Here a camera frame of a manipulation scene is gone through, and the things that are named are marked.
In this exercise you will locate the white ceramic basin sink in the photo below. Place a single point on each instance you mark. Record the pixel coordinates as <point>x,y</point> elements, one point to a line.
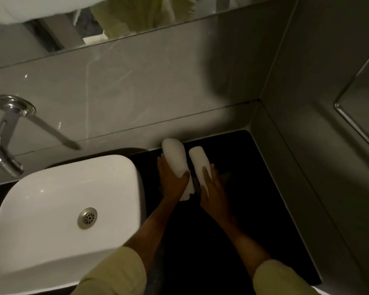
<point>49,196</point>

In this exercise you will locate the person's left forearm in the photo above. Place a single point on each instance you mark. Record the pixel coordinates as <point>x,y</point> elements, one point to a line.
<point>152,225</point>

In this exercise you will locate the olive green shirt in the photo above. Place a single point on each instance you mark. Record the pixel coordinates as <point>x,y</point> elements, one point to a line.
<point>116,273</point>

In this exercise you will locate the person's right forearm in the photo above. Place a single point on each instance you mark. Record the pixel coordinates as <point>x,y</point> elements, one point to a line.
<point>241,239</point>

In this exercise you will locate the wall mirror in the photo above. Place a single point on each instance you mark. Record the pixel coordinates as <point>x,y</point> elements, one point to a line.
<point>135,15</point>

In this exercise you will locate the person's left hand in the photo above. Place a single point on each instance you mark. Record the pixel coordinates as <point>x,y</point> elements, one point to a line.
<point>170,184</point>

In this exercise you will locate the large white towel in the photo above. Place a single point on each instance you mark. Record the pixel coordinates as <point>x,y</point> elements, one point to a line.
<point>175,156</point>

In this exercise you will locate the person's right hand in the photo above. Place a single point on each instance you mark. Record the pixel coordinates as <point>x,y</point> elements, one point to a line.
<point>215,199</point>

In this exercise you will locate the person's left thumb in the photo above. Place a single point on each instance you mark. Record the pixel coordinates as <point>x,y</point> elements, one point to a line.
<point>185,176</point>

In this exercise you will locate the person's right thumb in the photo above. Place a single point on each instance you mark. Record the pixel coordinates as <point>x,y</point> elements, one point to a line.
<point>206,177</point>

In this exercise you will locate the chrome sink drain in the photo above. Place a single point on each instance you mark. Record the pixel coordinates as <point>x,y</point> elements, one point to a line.
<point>87,218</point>

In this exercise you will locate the small white towel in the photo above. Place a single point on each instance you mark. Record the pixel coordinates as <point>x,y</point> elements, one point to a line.
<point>199,161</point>

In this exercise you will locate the chrome wall-mounted faucet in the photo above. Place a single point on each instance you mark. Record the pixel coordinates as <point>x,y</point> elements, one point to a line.
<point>6,132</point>

